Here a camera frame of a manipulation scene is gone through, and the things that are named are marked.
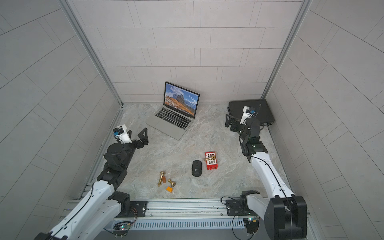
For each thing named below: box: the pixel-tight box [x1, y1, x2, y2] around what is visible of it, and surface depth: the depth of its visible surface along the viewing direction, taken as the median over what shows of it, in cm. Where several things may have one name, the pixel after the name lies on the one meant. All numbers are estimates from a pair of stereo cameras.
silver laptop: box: [145, 81, 200, 141], surface depth 107 cm
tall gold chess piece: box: [157, 170, 166, 187], surface depth 81 cm
